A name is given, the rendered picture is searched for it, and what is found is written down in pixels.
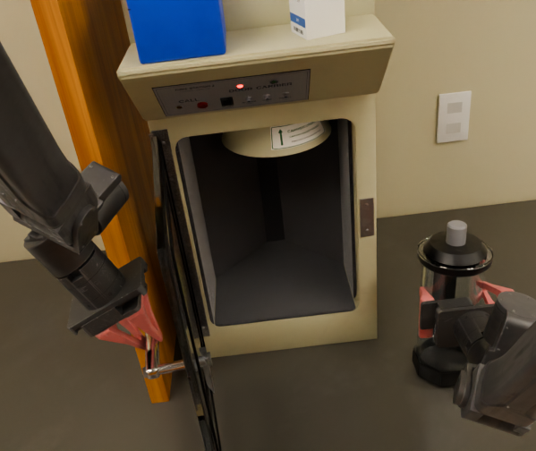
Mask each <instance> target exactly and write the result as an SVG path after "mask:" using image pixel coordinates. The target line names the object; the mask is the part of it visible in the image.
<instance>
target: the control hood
mask: <svg viewBox="0 0 536 451"><path fill-rule="evenodd" d="M394 45H395V38H394V37H393V36H392V35H391V34H390V32H389V31H388V30H387V29H386V28H385V27H384V25H383V24H382V23H381V22H380V21H379V20H378V18H377V17H376V16H374V14H366V15H359V16H351V17H345V33H340V34H336V35H332V36H327V37H323V38H315V39H311V40H306V39H304V38H302V37H300V36H298V35H297V34H295V33H293V32H292V30H291V24H285V25H277V26H269V27H262V28H255V29H247V30H233V31H227V32H226V51H225V54H223V55H212V56H204V57H196V58H189V59H182V60H174V61H166V62H159V63H152V64H141V63H140V59H139V56H138V51H137V47H136V43H131V45H130V46H129V48H128V50H127V52H126V54H125V56H124V58H123V61H122V62H121V64H120V66H119V68H118V70H117V72H116V73H117V77H118V79H119V80H120V82H121V83H122V84H123V87H124V88H125V90H126V92H127V93H128V95H129V97H130V98H131V100H132V102H133V104H134V105H135V106H136V108H137V110H138V111H139V113H140V115H141V117H142V118H143V119H145V121H149V120H157V119H165V118H172V117H180V116H187V115H202V114H209V113H216V112H225V111H232V110H240V109H247V108H254V107H263V106H276V105H284V104H292V103H300V102H307V101H314V100H322V99H330V98H344V97H351V96H359V95H367V94H374V93H378V91H379V89H380V86H381V83H382V81H383V78H384V75H385V72H386V69H387V65H388V62H389V59H390V56H391V54H392V51H393V48H394ZM305 69H311V78H310V90H309V99H307V100H300V101H293V102H285V103H277V104H269V105H262V106H247V107H240V108H233V109H225V110H217V111H210V112H202V113H195V114H187V115H173V116H166V115H165V114H164V112H163V110H162V108H161V106H160V105H159V103H158V101H157V98H156V96H155V94H154V92H153V90H152V88H156V87H164V86H171V85H179V84H186V83H194V82H202V81H215V80H223V79H231V78H238V77H246V76H253V75H261V74H269V73H276V72H290V71H298V70H305Z"/></svg>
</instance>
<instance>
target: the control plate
mask: <svg viewBox="0 0 536 451"><path fill-rule="evenodd" d="M310 78H311V69H305V70H298V71H290V72H276V73H269V74H261V75H253V76H246V77H238V78H231V79H223V80H215V81H202V82H194V83H186V84H179V85H171V86H164V87H156V88H152V90H153V92H154V94H155V96H156V98H157V101H158V103H159V105H160V106H161V108H162V110H163V112H164V114H165V115H166V116H173V115H187V114H195V113H202V112H210V111H217V110H225V109H233V108H240V107H247V106H262V105H269V104H277V103H285V102H293V101H300V100H307V99H309V90H310ZM272 80H278V83H276V84H271V83H270V81H272ZM237 84H243V85H244V87H243V88H236V87H235V86H236V85H237ZM285 92H289V95H287V98H285V96H282V93H285ZM267 94H268V95H270V98H269V99H268V100H266V98H264V95H267ZM229 97H233V101H234V105H233V106H222V105H221V101H220V99H221V98H229ZM247 97H251V102H247V100H245V98H247ZM200 102H207V103H208V107H206V108H198V107H197V104H198V103H200ZM176 106H183V108H182V109H176V108H175V107H176Z"/></svg>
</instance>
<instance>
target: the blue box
mask: <svg viewBox="0 0 536 451"><path fill-rule="evenodd" d="M126 3H127V6H128V11H129V14H130V19H131V23H132V31H133V35H134V39H135V43H136V47H137V51H138V56H139V59H140V63H141V64H152V63H159V62H166V61H174V60H182V59H189V58H196V57H204V56H212V55H223V54H225V51H226V28H225V16H224V9H223V3H222V0H126Z"/></svg>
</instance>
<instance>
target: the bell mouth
mask: <svg viewBox="0 0 536 451"><path fill-rule="evenodd" d="M330 133H331V125H330V123H329V121H328V120H324V121H317V122H309V123H295V124H287V125H279V126H272V127H264V128H257V129H249V130H241V131H234V132H223V135H222V142H223V144H224V146H225V147H226V148H227V149H229V150H231V151H233V152H234V153H237V154H240V155H244V156H248V157H283V156H289V155H293V154H297V153H301V152H303V151H306V150H309V149H312V148H314V147H316V146H318V145H319V144H320V143H322V142H323V141H324V140H326V139H327V138H328V136H329V135H330Z"/></svg>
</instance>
